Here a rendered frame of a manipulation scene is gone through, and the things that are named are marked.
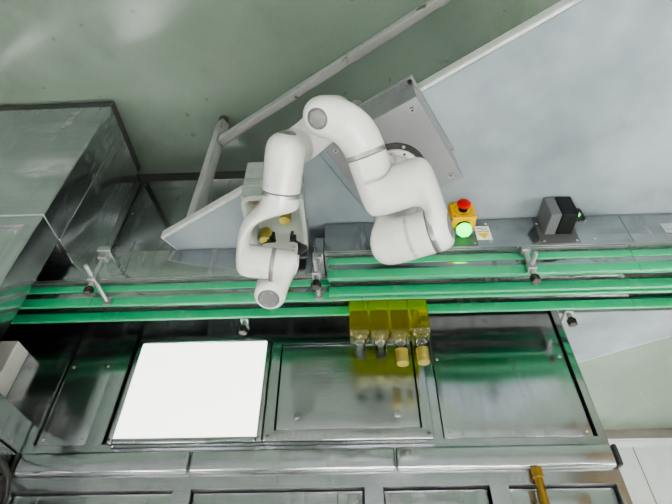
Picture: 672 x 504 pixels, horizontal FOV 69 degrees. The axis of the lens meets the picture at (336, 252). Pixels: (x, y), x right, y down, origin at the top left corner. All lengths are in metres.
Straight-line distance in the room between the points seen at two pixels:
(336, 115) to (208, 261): 0.81
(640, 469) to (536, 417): 3.61
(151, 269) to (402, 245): 0.91
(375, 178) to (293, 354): 0.75
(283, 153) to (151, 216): 1.24
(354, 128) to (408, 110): 0.24
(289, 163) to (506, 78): 0.59
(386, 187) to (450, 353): 0.77
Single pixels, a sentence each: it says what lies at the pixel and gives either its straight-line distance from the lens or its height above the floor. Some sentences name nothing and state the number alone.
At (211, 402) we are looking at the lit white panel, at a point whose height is 1.20.
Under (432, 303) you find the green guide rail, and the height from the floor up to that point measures 0.93.
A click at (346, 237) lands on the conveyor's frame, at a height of 0.82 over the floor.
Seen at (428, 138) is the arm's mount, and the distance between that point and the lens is 1.22.
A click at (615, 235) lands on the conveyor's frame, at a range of 1.64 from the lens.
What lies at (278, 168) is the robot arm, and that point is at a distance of 1.03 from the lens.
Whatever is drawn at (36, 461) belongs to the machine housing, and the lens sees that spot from 1.65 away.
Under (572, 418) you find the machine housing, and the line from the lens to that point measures 1.60.
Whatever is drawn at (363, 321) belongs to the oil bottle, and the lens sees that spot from 1.42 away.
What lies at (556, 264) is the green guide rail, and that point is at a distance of 1.52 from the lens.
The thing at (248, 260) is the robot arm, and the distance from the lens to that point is 1.10.
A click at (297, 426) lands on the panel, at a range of 1.44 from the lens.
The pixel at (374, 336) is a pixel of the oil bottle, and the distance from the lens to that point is 1.40.
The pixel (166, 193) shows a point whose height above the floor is 0.19.
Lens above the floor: 1.87
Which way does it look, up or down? 44 degrees down
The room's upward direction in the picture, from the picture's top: 180 degrees counter-clockwise
